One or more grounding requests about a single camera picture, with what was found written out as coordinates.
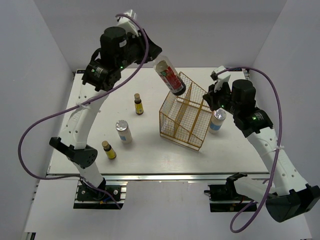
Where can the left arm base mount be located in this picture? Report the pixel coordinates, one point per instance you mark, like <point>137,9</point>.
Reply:
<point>87,199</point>

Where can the gold wire mesh organizer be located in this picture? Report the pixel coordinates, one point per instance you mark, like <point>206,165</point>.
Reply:
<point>185,119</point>

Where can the blue corner sticker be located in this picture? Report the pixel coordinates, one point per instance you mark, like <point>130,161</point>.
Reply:
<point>235,69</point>
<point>80,71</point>

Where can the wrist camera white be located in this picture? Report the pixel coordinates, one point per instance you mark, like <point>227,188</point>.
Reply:
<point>220,75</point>
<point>127,24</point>

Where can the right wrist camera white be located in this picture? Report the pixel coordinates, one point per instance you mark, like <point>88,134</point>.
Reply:
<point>220,75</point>

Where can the blue corner sticker right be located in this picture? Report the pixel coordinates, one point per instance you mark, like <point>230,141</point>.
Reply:
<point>235,69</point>

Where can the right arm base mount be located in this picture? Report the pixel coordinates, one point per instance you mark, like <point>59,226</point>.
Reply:
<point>223,198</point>

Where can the aluminium table rail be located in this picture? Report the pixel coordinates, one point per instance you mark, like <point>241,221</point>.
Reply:
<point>167,177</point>

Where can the dark sauce bottle red label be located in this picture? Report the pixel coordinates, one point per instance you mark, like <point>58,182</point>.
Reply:
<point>167,72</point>

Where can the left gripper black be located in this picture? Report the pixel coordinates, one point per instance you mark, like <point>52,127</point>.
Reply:
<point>140,41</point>

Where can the blue corner sticker left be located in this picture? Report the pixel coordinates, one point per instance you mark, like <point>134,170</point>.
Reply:
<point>80,71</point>

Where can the white jar silver lid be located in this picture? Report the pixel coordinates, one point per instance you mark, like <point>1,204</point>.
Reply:
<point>124,132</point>
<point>216,121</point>

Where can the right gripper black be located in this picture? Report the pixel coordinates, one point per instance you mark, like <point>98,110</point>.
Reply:
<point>211,96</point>

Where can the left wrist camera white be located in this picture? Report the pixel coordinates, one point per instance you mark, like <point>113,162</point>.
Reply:
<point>127,24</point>

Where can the small brown bottle yellow label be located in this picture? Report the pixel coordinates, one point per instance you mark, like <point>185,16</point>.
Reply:
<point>138,104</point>

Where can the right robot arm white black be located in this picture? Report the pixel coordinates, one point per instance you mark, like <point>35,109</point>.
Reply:
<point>290,194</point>

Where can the small yellow bottle cork cap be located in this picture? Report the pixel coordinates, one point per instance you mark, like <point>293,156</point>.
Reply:
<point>109,151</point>

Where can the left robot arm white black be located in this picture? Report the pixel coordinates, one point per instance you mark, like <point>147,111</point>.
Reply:
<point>119,48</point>

